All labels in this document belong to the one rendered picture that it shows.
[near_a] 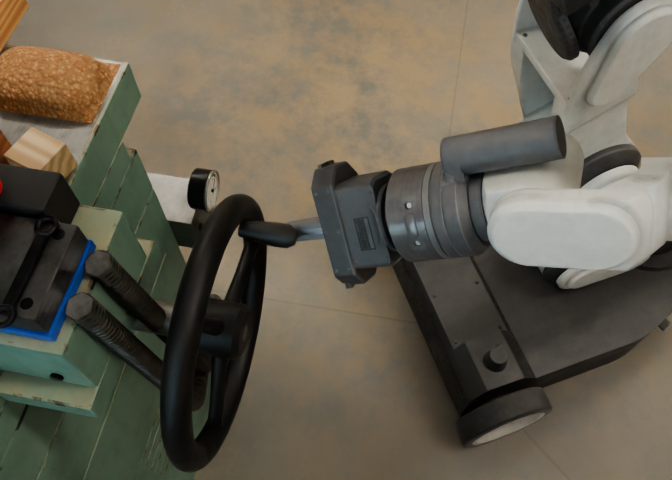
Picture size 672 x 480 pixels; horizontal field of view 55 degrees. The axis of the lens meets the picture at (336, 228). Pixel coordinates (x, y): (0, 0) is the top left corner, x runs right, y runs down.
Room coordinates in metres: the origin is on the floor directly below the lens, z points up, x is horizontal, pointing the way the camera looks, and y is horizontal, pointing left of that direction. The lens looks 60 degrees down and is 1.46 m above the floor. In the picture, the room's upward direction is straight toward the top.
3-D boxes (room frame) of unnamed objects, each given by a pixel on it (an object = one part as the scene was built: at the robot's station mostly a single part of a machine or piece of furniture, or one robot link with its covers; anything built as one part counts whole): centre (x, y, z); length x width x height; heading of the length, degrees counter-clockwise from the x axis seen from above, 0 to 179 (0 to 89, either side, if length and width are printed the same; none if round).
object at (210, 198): (0.54, 0.20, 0.65); 0.06 x 0.04 x 0.08; 169
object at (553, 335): (0.67, -0.49, 0.19); 0.64 x 0.52 x 0.33; 109
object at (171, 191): (0.55, 0.27, 0.58); 0.12 x 0.08 x 0.08; 79
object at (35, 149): (0.40, 0.30, 0.92); 0.05 x 0.04 x 0.04; 61
